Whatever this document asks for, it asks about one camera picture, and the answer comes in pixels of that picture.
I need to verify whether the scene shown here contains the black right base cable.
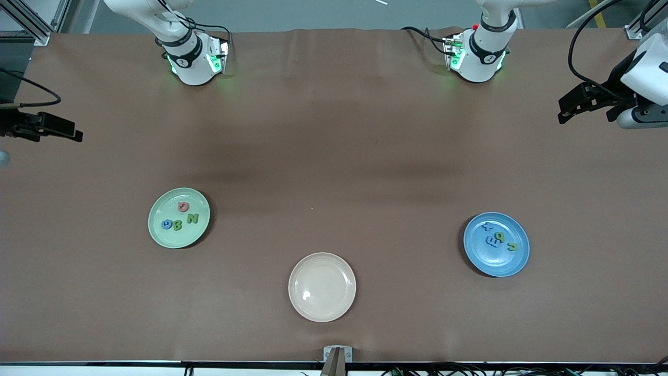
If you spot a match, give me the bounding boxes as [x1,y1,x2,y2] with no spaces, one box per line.
[185,22,232,50]

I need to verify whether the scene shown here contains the black base cable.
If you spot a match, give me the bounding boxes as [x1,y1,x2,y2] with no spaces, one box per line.
[401,26,450,55]
[185,22,232,50]

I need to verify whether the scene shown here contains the aluminium frame profile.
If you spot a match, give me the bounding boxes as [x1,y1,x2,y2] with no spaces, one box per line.
[625,0,668,40]
[0,0,71,46]

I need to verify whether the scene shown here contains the blue plate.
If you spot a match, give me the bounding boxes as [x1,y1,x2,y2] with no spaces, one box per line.
[463,211,531,278]

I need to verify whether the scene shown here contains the green plate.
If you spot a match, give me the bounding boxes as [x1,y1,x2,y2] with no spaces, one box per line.
[148,187,211,249]

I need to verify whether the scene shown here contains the black table edge strip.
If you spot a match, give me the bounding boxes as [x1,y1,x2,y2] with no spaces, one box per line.
[0,359,668,367]

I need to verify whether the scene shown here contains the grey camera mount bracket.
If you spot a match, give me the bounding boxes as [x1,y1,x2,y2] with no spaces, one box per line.
[323,346,353,376]

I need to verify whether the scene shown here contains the black left base cable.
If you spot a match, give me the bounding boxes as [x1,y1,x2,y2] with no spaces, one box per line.
[401,26,450,55]

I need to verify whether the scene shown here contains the beige plate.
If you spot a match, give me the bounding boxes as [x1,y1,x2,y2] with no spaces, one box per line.
[288,252,357,323]

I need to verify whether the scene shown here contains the brown table mat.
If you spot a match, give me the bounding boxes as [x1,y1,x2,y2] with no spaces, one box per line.
[0,26,668,363]

